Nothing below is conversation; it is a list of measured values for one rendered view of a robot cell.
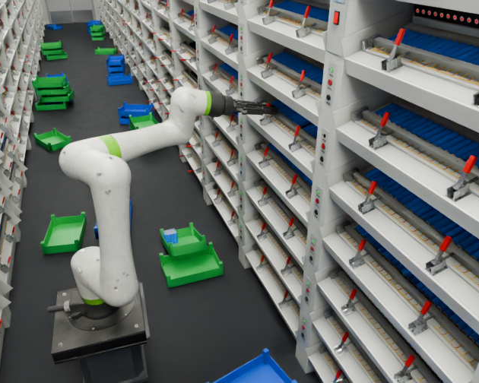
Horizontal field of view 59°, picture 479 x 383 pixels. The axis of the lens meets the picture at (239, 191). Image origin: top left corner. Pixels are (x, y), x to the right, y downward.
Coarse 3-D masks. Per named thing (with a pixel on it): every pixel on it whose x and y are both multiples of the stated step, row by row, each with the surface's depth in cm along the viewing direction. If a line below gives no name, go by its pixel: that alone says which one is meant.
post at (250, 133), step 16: (256, 0) 166; (240, 16) 173; (256, 48) 175; (240, 64) 183; (256, 96) 185; (240, 112) 194; (240, 144) 202; (240, 176) 210; (240, 240) 230; (240, 256) 235
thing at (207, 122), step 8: (200, 8) 227; (200, 16) 229; (208, 16) 230; (216, 16) 232; (200, 24) 231; (208, 24) 232; (200, 40) 235; (200, 48) 237; (200, 56) 240; (208, 56) 241; (216, 56) 242; (200, 64) 243; (200, 72) 246; (208, 88) 250; (200, 120) 266; (208, 120) 259; (200, 128) 270; (208, 152) 270; (208, 176) 278; (208, 200) 287
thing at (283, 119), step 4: (276, 116) 174; (280, 116) 171; (284, 116) 170; (280, 120) 172; (284, 120) 167; (288, 120) 166; (284, 124) 167; (288, 124) 164; (292, 124) 163; (284, 128) 165; (292, 128) 162; (300, 128) 159; (292, 132) 161; (300, 132) 156; (304, 132) 156; (300, 136) 157; (304, 136) 154; (308, 136) 153; (308, 140) 151; (312, 140) 150; (308, 144) 151; (312, 144) 149
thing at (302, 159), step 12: (264, 96) 186; (252, 120) 181; (276, 120) 174; (264, 132) 173; (276, 132) 167; (288, 132) 164; (276, 144) 164; (288, 156) 156; (300, 156) 149; (312, 156) 146; (300, 168) 149; (312, 168) 137
